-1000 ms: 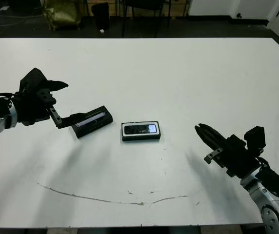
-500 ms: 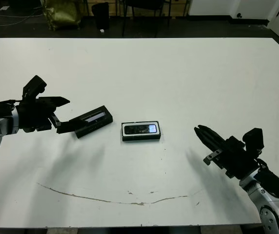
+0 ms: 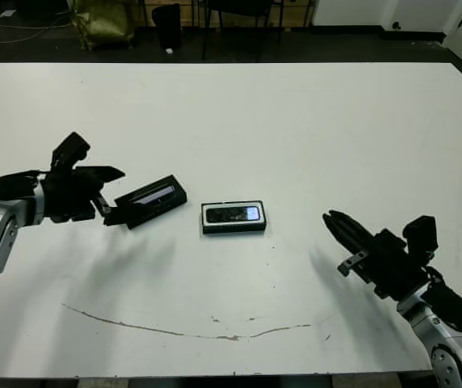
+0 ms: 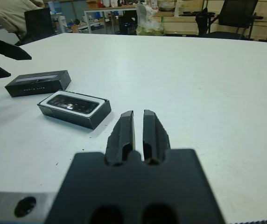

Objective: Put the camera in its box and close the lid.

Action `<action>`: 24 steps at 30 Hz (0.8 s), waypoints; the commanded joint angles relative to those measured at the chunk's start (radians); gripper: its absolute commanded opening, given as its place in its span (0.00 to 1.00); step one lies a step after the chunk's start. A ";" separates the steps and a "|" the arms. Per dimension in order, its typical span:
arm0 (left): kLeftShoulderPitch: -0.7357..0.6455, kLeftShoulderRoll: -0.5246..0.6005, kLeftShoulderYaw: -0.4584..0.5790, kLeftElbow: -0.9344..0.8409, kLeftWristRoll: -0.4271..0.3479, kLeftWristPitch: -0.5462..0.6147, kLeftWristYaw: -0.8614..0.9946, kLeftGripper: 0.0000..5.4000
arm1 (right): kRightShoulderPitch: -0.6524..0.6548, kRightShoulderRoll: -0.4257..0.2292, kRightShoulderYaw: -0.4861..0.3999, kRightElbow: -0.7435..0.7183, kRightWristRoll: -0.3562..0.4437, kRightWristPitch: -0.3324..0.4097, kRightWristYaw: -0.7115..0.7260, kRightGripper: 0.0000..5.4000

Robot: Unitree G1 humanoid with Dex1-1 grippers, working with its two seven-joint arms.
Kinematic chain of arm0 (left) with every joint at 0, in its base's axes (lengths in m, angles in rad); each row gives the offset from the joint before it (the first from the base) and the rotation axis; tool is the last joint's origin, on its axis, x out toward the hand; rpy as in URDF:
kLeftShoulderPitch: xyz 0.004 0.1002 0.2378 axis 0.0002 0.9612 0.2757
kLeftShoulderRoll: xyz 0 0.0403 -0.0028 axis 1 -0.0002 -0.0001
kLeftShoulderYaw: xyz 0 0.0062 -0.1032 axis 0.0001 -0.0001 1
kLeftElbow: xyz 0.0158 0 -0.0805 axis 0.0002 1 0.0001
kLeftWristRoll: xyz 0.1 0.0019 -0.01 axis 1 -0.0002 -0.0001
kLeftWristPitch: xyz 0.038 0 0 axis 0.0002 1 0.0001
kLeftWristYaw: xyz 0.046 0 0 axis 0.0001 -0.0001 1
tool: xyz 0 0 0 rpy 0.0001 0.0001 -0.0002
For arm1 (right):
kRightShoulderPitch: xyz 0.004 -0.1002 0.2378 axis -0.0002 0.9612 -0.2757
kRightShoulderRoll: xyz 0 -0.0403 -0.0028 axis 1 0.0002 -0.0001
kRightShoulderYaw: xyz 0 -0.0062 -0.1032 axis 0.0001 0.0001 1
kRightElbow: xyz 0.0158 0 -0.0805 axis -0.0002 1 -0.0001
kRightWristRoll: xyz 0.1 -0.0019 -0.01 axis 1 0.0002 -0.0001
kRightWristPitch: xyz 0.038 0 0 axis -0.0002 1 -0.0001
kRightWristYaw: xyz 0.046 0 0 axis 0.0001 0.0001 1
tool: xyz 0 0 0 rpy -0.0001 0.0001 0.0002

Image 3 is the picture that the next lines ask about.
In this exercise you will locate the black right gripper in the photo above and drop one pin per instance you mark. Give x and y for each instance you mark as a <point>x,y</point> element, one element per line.
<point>392,266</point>

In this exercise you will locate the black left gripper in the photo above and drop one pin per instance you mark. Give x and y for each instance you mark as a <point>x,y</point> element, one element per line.
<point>65,198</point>

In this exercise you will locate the black printed box lid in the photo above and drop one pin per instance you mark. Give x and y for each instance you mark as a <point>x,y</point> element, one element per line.
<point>154,198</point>

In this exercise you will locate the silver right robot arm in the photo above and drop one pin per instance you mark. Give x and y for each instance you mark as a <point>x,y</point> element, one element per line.
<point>449,351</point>

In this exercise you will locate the black box base white insert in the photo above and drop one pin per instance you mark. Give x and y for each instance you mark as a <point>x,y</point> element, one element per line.
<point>235,230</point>

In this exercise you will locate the yellowish plastic bag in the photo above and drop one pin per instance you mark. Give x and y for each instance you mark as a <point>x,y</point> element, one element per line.
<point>102,24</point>

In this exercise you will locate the black upright bin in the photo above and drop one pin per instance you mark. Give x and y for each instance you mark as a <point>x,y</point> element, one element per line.
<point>166,26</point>

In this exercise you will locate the white paper sheet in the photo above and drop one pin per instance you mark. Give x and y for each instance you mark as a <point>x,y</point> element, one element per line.
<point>7,13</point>

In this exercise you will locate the black round door stopper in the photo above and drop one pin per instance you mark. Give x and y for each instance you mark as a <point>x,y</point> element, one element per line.
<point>395,25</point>

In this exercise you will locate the black mesh office chair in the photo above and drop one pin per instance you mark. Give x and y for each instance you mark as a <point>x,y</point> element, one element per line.
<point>235,6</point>

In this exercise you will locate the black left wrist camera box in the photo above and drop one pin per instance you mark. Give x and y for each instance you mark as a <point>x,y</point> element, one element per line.
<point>71,147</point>

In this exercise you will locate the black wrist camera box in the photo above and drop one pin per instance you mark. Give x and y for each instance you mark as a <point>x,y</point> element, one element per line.
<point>71,147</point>
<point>421,236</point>

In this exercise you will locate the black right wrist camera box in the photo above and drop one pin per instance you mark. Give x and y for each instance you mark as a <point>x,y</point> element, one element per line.
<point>421,236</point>

